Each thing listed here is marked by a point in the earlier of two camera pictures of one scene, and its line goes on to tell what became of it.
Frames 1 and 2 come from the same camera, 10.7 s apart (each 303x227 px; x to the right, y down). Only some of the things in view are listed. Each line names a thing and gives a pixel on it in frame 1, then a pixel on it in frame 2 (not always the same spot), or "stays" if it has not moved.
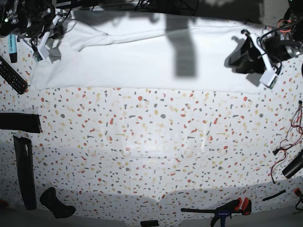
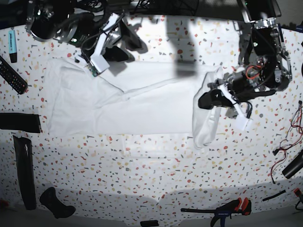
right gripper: x=272 y=50 → x=242 y=84
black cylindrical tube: x=24 y=154 stays
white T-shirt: x=159 y=51 → x=144 y=97
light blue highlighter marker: x=13 y=48 stays
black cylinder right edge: x=294 y=166 stays
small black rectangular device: x=149 y=223 stays
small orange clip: x=297 y=191 stays
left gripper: x=45 y=22 → x=111 y=35
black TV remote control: x=12 y=77 stays
